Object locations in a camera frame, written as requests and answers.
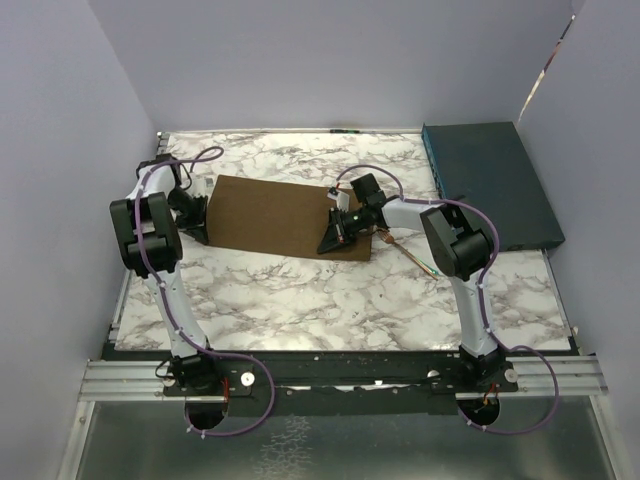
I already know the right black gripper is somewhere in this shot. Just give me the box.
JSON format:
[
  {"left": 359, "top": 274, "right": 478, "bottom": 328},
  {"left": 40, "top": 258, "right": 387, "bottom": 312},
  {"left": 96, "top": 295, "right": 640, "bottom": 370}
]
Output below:
[{"left": 320, "top": 206, "right": 371, "bottom": 255}]

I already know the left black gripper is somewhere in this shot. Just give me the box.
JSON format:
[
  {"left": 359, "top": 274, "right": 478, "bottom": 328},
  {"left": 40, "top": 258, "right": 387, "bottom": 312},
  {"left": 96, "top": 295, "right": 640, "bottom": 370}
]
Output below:
[{"left": 166, "top": 186, "right": 209, "bottom": 244}]

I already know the brown cloth napkin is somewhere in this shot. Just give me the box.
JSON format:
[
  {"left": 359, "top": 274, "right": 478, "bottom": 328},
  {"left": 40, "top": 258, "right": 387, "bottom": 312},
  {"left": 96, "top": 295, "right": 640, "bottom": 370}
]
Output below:
[{"left": 206, "top": 175, "right": 372, "bottom": 262}]

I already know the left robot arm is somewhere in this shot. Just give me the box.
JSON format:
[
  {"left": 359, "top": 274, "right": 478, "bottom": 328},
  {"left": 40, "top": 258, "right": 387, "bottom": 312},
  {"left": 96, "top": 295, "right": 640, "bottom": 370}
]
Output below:
[{"left": 109, "top": 154, "right": 221, "bottom": 395}]

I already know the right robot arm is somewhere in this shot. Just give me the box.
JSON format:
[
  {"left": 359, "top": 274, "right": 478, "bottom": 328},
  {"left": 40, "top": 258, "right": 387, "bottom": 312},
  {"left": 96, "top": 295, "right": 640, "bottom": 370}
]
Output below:
[{"left": 317, "top": 174, "right": 505, "bottom": 391}]

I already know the copper iridescent fork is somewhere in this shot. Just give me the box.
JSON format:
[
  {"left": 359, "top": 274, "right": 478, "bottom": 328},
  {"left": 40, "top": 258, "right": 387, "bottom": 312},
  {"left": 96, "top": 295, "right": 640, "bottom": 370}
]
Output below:
[{"left": 375, "top": 228, "right": 439, "bottom": 279}]

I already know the dark teal flat box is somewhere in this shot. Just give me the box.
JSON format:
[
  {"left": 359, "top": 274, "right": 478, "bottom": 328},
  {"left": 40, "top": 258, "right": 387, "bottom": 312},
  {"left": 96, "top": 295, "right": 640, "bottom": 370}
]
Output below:
[{"left": 421, "top": 122, "right": 565, "bottom": 252}]

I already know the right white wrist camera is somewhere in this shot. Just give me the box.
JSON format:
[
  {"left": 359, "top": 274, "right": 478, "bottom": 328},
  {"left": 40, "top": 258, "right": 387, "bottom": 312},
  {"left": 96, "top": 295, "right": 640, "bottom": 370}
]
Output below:
[{"left": 327, "top": 187, "right": 350, "bottom": 212}]

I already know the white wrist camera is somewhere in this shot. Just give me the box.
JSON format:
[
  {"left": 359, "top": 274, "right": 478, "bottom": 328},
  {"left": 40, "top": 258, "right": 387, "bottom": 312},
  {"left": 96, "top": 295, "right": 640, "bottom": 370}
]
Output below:
[
  {"left": 193, "top": 176, "right": 215, "bottom": 197},
  {"left": 327, "top": 187, "right": 350, "bottom": 212}
]

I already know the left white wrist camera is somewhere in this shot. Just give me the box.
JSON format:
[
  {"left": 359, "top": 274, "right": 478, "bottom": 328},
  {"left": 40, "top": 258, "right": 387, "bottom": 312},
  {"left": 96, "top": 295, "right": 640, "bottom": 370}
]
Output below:
[{"left": 193, "top": 176, "right": 215, "bottom": 197}]

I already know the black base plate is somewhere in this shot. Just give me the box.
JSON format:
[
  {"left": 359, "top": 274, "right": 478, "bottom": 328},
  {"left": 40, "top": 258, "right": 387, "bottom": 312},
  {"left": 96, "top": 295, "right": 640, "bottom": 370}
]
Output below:
[{"left": 99, "top": 349, "right": 521, "bottom": 416}]

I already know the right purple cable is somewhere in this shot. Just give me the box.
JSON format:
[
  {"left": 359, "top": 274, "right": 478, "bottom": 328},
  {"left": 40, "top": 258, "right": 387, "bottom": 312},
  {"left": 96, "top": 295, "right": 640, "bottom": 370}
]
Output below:
[{"left": 332, "top": 164, "right": 561, "bottom": 436}]

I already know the aluminium rail frame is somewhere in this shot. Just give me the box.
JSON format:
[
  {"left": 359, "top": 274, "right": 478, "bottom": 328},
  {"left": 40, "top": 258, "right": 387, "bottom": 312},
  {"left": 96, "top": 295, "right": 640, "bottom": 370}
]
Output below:
[{"left": 79, "top": 356, "right": 608, "bottom": 402}]

